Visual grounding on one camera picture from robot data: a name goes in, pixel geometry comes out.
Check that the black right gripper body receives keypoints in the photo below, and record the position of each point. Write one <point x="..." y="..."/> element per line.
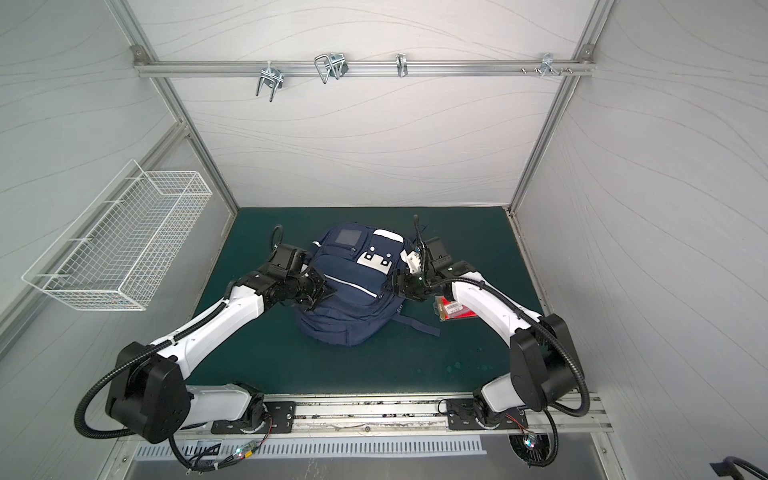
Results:
<point x="405" y="284"/>

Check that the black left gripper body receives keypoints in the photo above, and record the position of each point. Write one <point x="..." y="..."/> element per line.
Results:
<point x="309" y="290"/>

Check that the navy blue student backpack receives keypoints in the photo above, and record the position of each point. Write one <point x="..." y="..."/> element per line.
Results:
<point x="358" y="262"/>

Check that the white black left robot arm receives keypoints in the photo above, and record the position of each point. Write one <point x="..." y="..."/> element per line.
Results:
<point x="150" y="395"/>

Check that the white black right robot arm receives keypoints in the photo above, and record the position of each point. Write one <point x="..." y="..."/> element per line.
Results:
<point x="544" y="369"/>

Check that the metal u-bolt clamp left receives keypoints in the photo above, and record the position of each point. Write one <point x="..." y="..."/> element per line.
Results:
<point x="270" y="81"/>

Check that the metal u-bolt clamp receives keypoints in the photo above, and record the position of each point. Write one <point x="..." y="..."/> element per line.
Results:
<point x="270" y="81"/>
<point x="331" y="65"/>

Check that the metal u-bolt clamp middle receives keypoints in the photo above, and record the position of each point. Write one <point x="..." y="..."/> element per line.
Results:
<point x="331" y="65"/>

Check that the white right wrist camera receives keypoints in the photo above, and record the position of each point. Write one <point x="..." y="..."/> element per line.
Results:
<point x="413" y="261"/>

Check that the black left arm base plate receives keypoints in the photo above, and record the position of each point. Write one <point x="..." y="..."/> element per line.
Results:
<point x="276" y="417"/>

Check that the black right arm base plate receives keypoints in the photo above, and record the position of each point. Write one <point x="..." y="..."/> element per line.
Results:
<point x="472" y="414"/>

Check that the white slotted cable duct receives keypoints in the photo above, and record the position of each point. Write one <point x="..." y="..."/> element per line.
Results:
<point x="329" y="447"/>

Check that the white wire basket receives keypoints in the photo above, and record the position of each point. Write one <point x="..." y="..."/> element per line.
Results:
<point x="115" y="254"/>

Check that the metal ring clamp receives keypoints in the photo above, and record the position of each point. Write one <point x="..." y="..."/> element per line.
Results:
<point x="401" y="65"/>

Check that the aluminium crossbar rail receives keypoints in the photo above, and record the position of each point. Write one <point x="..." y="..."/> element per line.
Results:
<point x="357" y="68"/>

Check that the metal bracket clamp right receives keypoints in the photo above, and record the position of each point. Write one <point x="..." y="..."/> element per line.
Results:
<point x="546" y="68"/>

